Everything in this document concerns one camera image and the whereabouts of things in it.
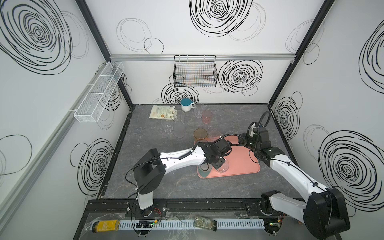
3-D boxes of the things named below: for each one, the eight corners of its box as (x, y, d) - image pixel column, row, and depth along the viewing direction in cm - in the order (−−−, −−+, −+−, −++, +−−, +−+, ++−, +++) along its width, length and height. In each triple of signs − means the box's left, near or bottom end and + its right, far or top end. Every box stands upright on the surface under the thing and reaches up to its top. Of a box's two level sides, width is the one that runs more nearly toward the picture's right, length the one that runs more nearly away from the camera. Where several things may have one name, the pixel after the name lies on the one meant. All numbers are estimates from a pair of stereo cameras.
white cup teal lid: (178, 107, 120) (177, 102, 115) (186, 101, 124) (185, 96, 120) (186, 113, 116) (185, 108, 111) (194, 107, 120) (194, 102, 115)
